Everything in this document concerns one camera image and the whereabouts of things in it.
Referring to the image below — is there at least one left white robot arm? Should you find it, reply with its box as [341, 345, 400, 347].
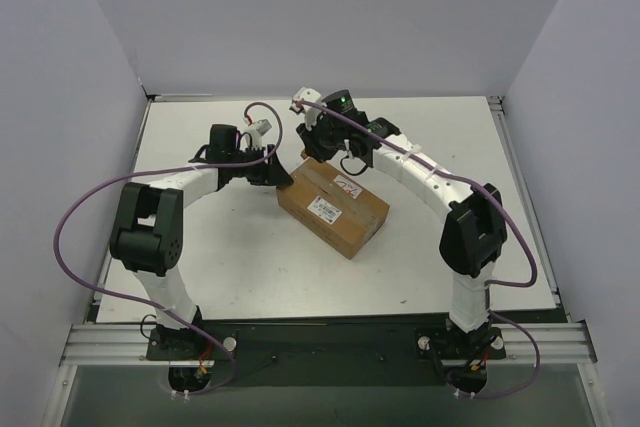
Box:
[109, 119, 293, 359]

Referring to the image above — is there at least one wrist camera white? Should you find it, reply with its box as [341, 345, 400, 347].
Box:
[243, 119, 272, 149]
[289, 87, 322, 131]

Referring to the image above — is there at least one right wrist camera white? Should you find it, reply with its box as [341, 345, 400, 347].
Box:
[289, 87, 322, 131]

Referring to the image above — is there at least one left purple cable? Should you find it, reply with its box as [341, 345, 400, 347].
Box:
[52, 101, 284, 318]

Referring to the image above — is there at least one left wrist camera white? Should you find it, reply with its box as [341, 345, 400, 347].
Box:
[243, 119, 272, 149]

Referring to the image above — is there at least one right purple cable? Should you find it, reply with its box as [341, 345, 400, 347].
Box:
[292, 99, 542, 398]

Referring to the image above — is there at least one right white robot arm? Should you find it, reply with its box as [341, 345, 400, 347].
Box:
[290, 88, 507, 333]

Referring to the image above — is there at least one brown cardboard express box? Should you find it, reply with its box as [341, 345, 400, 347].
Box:
[276, 158, 390, 260]

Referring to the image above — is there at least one purple cable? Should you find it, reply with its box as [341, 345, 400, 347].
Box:
[52, 101, 284, 318]
[292, 99, 542, 398]

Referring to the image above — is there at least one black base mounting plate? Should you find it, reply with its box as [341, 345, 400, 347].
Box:
[145, 314, 506, 391]

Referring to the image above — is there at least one aluminium front rail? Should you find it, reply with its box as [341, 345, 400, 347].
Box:
[60, 323, 597, 367]

